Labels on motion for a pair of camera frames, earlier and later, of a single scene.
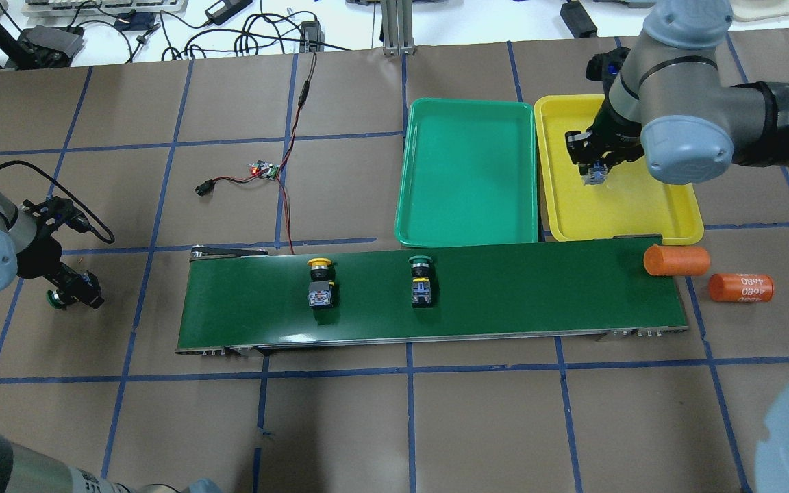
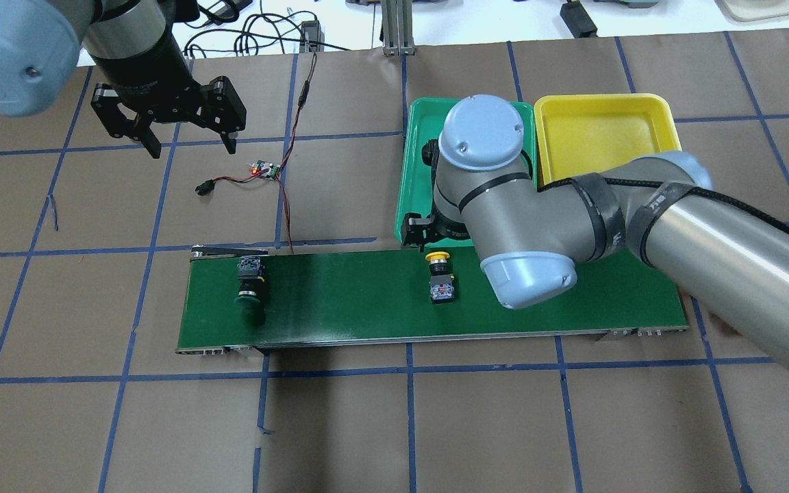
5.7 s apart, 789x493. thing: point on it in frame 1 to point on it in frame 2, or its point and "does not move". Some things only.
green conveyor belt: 577,287 does not move
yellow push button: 320,293 to 442,284
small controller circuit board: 264,169 does not move
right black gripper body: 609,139 to 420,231
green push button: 55,299 to 250,270
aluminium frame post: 397,22 does not move
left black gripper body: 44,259 to 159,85
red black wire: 205,187 does not move
